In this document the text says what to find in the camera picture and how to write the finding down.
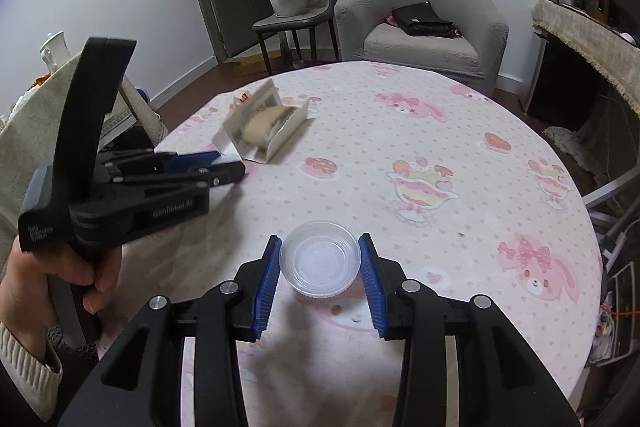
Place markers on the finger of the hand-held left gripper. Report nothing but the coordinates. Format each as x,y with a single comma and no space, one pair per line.
185,161
220,174

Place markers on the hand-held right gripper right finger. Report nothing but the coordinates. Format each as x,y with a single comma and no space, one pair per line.
372,287

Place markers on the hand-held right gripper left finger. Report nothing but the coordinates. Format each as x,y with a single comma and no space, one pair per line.
267,287

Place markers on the clear plastic bowl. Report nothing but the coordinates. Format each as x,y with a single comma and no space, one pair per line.
320,262

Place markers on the beige soft lump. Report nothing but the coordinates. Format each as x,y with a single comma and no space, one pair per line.
265,122

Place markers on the white cardboard box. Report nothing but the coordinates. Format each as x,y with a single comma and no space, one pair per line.
280,134

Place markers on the person's left forearm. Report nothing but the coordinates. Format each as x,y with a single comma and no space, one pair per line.
25,372

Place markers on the person's left hand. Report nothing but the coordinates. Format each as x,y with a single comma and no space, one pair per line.
30,287

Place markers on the beige table cover cloth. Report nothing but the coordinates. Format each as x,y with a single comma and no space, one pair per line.
30,122

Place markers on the orange packet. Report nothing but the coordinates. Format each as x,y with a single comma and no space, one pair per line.
42,79

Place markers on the white lidded mug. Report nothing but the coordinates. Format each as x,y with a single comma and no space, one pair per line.
54,52

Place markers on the pink printed tablecloth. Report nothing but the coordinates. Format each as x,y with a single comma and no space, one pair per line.
450,147

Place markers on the black handbag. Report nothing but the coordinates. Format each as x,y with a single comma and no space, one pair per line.
422,19

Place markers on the grey armchair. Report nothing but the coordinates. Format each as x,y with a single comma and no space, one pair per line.
465,2

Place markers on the beige lace desk cloth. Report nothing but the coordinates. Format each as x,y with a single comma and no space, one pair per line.
590,42

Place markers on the white computer mouse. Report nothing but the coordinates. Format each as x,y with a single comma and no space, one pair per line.
629,38

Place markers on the brown wooden box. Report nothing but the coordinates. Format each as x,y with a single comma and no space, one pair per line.
596,3

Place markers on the black monitor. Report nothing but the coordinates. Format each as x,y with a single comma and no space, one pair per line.
621,2

